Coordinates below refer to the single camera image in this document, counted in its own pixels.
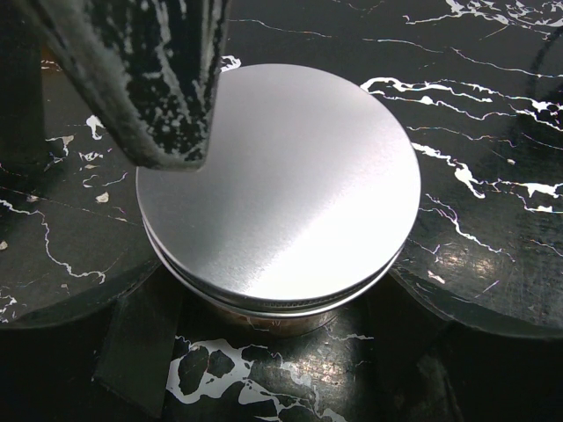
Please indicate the black marble pattern mat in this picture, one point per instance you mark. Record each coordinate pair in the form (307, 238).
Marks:
(478, 87)

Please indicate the white jar lid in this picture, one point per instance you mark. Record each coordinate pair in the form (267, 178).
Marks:
(308, 193)

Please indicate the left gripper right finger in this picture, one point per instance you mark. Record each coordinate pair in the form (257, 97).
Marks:
(442, 358)

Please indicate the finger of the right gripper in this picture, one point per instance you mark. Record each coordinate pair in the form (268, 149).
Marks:
(147, 69)

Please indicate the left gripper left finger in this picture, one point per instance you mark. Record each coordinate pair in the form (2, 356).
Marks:
(109, 366)

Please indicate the clear plastic jar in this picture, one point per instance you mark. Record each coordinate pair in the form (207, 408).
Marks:
(275, 327)

